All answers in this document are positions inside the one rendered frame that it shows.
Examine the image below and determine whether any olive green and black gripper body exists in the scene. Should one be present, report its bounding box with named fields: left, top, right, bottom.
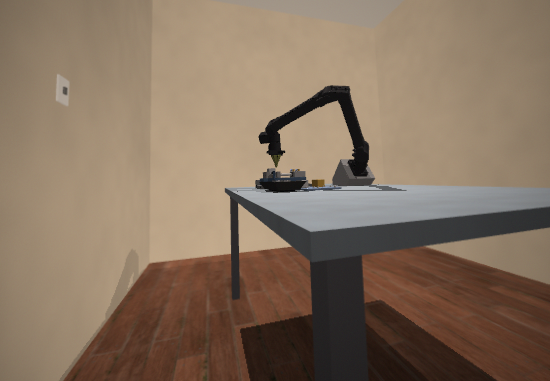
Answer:
left=267, top=142, right=285, bottom=156

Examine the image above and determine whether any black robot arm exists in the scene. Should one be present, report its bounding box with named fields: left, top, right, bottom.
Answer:
left=259, top=85, right=369, bottom=176

